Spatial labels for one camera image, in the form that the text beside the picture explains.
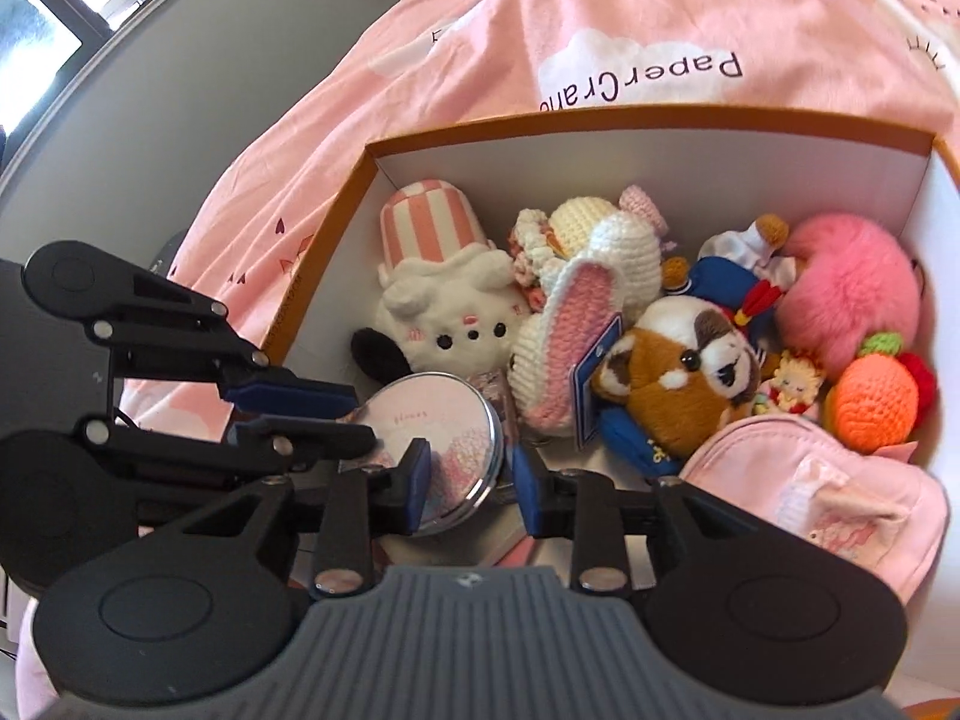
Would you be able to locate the red-haired figurine yellow base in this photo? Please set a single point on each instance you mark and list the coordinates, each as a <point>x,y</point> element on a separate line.
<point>787,382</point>

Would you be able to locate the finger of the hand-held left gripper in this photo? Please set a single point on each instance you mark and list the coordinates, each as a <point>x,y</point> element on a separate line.
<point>300,439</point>
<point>292,394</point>

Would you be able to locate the orange cardboard box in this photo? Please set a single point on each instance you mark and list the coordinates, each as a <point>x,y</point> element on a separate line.
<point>675,165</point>

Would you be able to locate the brown dog plush blue outfit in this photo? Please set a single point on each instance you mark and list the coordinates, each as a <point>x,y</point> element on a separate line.
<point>675,375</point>

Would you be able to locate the pink fluffy plush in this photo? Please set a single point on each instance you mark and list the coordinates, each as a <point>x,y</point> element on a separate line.
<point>847,292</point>

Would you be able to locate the window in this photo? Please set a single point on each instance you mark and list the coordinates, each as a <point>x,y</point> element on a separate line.
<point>37,30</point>

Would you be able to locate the pink card holder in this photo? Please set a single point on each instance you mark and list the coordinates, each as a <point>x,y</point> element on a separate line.
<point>517,553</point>

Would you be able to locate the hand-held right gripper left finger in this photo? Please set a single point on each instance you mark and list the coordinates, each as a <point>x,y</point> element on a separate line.
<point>416,491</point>

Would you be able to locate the white plush striped hat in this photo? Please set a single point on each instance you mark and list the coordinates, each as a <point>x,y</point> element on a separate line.
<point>450,300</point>

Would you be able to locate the orange crochet fruit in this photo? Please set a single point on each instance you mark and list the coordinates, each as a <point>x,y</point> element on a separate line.
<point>870,405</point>

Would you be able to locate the pink printed blanket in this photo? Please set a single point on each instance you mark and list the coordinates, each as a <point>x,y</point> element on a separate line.
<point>525,15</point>

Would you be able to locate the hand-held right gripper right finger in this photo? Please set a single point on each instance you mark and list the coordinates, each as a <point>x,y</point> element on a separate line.
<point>529,495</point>

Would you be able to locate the pink fabric pouch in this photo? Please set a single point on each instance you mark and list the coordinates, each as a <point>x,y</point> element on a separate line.
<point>750,465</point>

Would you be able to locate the cream crochet bunny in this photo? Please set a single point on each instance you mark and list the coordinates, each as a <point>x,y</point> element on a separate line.
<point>592,262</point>

